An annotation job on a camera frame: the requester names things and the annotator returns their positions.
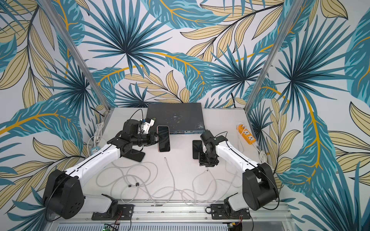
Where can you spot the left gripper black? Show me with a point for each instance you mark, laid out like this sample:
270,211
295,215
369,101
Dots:
154,138

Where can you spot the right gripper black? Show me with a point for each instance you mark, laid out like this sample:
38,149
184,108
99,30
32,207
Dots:
204,148

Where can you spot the phone with pink case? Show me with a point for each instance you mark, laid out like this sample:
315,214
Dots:
164,138

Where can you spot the phone with white case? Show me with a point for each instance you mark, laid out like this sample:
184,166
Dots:
197,148

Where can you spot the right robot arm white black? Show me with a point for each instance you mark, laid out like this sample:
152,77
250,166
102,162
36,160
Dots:
258,184

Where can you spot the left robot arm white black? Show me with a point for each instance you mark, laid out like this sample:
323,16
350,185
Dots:
63,194

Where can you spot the phone with light blue case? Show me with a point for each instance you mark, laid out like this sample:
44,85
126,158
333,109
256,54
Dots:
134,155

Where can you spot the orange power strip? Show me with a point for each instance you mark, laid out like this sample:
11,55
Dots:
246,135

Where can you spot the light blue power strip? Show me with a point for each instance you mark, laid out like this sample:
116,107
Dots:
94,150

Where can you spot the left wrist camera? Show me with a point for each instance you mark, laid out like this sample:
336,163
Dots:
146,124

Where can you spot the grey network switch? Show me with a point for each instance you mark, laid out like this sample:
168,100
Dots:
182,118

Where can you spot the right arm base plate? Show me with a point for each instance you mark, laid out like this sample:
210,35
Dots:
222,211

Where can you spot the aluminium front rail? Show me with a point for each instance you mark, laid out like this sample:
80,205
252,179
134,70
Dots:
177,217

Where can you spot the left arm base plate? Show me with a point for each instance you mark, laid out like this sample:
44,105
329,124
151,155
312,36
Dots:
115,212

